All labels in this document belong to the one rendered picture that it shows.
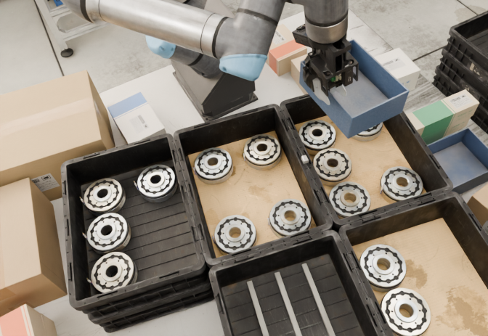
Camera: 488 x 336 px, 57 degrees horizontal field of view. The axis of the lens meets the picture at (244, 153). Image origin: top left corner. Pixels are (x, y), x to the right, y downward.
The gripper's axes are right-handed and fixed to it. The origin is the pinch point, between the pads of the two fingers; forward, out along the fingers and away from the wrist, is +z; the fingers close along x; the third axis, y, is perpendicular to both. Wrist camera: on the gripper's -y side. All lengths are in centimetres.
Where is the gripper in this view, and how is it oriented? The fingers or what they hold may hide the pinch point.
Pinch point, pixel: (324, 93)
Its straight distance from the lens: 101.9
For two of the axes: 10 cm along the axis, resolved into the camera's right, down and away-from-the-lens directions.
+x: 8.8, -4.6, 0.9
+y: 4.3, 7.2, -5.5
